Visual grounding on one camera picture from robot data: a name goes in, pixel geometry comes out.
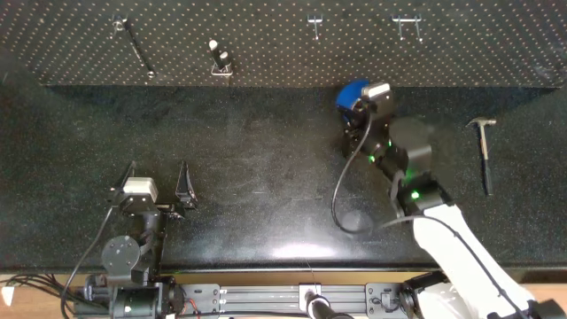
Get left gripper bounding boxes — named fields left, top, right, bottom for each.
left=110, top=159, right=198, bottom=220

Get black pliers with white tips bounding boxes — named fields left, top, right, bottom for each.
left=207, top=38, right=233, bottom=74

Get roll of blue tape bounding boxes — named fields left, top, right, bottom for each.
left=335, top=78, right=372, bottom=113

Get black pegboard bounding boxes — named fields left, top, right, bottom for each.
left=0, top=0, right=567, bottom=89

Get metal hook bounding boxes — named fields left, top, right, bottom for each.
left=110, top=13, right=130, bottom=35
left=307, top=14, right=324, bottom=42
left=390, top=13, right=424, bottom=43
left=210, top=62, right=235, bottom=79

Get wrench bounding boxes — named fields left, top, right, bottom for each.
left=122, top=19, right=158, bottom=80

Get hammer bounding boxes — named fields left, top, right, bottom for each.
left=465, top=116, right=498, bottom=198

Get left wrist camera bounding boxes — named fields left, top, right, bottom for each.
left=120, top=176, right=159, bottom=202

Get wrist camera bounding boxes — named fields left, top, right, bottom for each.
left=361, top=82, right=393, bottom=104
left=120, top=176, right=159, bottom=202

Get mounting rail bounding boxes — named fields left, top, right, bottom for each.
left=66, top=278, right=416, bottom=319

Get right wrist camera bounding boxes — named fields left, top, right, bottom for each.
left=361, top=82, right=393, bottom=104

